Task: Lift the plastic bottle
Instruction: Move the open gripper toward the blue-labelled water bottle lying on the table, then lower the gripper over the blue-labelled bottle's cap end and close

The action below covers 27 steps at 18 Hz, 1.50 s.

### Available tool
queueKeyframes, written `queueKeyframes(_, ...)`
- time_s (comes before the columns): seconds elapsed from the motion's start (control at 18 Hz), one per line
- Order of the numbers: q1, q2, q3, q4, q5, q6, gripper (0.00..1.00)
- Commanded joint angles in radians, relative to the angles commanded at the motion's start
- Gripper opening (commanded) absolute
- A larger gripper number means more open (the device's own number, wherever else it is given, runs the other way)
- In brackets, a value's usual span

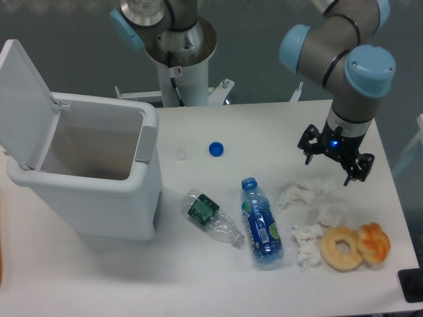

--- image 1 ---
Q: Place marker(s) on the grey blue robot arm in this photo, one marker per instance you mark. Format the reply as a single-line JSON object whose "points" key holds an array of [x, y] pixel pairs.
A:
{"points": [[335, 56]]}

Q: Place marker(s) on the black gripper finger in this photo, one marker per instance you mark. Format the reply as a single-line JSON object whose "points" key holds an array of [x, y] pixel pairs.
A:
{"points": [[310, 143], [358, 167]]}

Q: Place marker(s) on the white bottle cap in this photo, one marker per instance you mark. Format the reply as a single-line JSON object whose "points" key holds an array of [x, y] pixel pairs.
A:
{"points": [[181, 154]]}

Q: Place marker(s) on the white bin lid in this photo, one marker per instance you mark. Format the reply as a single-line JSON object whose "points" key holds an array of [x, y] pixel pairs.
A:
{"points": [[29, 112]]}

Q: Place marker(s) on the black device at edge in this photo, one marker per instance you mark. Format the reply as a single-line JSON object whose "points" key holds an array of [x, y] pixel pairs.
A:
{"points": [[411, 284]]}

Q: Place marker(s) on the blue plastic bottle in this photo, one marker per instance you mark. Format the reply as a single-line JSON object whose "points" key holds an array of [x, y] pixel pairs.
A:
{"points": [[265, 241]]}

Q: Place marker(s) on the orange twisted bread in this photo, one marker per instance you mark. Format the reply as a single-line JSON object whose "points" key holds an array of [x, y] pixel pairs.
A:
{"points": [[373, 243]]}

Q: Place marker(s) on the blue bottle cap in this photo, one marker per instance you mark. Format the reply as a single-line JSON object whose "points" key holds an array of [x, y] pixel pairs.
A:
{"points": [[216, 149]]}

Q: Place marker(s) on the small crumpled white tissue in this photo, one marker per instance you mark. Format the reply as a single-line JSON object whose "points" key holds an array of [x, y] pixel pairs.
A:
{"points": [[307, 237]]}

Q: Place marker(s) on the white frame at right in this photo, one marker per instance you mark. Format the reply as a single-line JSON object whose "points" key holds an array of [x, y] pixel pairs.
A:
{"points": [[410, 152]]}

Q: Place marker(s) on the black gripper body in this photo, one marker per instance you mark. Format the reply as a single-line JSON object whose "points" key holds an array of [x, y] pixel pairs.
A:
{"points": [[337, 146]]}

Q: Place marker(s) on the white trash bin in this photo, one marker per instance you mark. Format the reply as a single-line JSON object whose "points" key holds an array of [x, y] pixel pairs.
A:
{"points": [[101, 173]]}

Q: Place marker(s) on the large crumpled white tissue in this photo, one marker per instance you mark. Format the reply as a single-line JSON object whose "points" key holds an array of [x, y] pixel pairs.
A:
{"points": [[316, 194]]}

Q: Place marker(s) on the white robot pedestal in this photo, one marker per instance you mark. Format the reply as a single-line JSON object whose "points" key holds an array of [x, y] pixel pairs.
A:
{"points": [[182, 64]]}

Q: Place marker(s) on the ring donut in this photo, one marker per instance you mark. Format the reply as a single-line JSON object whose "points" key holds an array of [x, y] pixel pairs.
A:
{"points": [[338, 247]]}

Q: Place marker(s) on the clear green-label plastic bottle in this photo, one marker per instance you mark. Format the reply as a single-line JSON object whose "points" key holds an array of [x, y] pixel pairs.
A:
{"points": [[211, 218]]}

